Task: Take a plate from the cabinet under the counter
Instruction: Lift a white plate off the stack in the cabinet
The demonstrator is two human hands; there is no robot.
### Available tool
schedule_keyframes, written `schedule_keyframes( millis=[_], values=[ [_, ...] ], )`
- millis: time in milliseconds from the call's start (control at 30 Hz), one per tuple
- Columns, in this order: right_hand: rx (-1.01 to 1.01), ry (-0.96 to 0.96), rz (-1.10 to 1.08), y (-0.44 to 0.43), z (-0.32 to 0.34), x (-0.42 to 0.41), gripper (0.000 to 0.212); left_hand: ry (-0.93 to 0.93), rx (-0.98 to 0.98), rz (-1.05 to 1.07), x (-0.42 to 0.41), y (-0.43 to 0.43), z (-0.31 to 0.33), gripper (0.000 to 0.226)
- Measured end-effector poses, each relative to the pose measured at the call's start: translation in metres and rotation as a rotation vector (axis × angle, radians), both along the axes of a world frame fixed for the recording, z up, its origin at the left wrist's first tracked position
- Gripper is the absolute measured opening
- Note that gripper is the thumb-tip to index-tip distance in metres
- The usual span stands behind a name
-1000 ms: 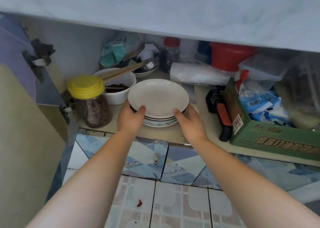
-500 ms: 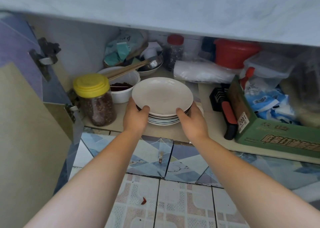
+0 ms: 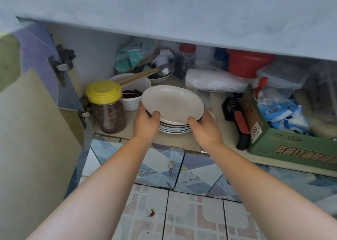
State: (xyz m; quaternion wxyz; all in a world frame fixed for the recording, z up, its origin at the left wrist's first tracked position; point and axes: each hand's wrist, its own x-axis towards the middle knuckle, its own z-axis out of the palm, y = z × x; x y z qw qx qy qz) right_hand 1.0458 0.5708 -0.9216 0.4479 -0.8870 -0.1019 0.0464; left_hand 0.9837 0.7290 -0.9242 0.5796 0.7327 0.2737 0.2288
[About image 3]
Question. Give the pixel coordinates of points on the person's left hand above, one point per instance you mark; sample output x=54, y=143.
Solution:
x=144, y=126

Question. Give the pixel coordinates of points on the person's right hand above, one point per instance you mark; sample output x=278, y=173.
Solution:
x=206, y=133

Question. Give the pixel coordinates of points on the person's right thumb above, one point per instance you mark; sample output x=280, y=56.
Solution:
x=194, y=120

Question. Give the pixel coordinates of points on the person's left thumb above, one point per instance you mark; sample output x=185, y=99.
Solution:
x=156, y=116

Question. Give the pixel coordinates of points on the white dark-rimmed plate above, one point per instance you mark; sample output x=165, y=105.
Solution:
x=171, y=103

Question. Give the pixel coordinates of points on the person's right forearm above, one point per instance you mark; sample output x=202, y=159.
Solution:
x=260, y=192

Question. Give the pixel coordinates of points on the person's left forearm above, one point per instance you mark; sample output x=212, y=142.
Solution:
x=100, y=184

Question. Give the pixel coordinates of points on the stack of striped white dishes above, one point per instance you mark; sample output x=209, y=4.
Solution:
x=175, y=128

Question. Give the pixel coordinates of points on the white bowl with chili paste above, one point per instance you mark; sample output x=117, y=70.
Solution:
x=133, y=100

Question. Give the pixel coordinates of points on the clear plastic bag roll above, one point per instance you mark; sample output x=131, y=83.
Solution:
x=210, y=80

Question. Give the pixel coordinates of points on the wooden chopsticks bundle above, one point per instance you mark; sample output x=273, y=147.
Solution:
x=139, y=76

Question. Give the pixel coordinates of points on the metal bowl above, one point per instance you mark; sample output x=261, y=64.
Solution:
x=164, y=72

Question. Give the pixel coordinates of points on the red black knife sharpener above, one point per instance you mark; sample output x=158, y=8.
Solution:
x=241, y=121

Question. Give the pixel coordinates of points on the yellow-lidded spice jar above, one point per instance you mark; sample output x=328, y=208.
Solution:
x=108, y=108

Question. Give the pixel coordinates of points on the red-lidded clear jar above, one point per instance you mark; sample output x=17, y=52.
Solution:
x=185, y=62

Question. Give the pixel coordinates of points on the white plastic cup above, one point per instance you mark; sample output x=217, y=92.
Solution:
x=163, y=56

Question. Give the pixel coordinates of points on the teal plastic bag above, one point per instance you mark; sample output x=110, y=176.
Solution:
x=129, y=58

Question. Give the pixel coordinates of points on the clear plastic container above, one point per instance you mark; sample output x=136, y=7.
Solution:
x=204, y=56

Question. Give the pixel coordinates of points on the small metal door hinge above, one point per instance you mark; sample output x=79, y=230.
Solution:
x=83, y=117

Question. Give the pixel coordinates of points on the red bag clip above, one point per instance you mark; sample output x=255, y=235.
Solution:
x=263, y=84

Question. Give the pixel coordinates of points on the red plastic bucket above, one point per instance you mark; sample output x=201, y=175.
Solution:
x=247, y=63

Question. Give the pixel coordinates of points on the green cardboard box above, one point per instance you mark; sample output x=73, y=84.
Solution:
x=279, y=146

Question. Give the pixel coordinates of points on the pile of blue white packets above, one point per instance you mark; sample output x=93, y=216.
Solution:
x=284, y=113

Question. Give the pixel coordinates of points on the red dried chili scrap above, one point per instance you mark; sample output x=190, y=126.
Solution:
x=152, y=213

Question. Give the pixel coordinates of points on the clear plastic lidded box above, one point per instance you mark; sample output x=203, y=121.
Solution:
x=284, y=75

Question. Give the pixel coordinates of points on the large metal door hinge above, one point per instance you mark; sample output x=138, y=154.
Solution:
x=63, y=60

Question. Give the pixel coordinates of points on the beige cabinet door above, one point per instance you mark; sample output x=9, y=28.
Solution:
x=34, y=147

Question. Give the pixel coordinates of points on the translucent white bag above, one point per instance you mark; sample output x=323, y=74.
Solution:
x=320, y=110

